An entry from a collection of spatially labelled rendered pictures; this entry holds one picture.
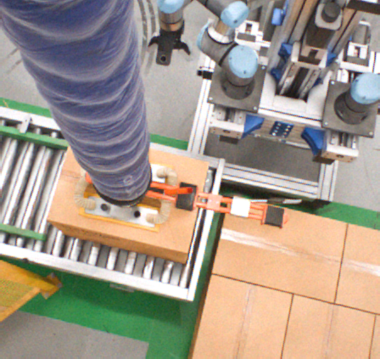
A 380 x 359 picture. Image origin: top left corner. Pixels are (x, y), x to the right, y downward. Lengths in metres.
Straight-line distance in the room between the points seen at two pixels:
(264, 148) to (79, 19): 2.42
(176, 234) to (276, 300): 0.67
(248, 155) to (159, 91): 0.73
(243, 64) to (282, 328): 1.24
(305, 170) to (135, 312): 1.25
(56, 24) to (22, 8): 0.05
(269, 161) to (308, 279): 0.77
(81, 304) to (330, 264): 1.39
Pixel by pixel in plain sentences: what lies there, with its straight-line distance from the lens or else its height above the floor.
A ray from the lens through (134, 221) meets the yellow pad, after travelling 2.28.
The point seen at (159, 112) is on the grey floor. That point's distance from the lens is 3.46.
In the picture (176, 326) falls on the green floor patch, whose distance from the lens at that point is 3.22.
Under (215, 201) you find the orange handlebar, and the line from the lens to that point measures 2.18.
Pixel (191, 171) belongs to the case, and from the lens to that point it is 2.35.
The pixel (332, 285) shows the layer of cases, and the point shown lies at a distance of 2.79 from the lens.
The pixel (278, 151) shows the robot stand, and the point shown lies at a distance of 3.21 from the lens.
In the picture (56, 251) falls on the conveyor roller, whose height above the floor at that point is 0.55.
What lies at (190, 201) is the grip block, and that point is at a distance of 2.17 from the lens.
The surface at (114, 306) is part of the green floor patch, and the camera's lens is 3.23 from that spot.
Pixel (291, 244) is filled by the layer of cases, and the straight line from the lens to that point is 2.76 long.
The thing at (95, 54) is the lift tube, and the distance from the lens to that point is 0.98.
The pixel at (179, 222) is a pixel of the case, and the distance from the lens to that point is 2.30.
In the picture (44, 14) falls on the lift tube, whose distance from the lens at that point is 0.86.
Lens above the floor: 3.22
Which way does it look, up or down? 75 degrees down
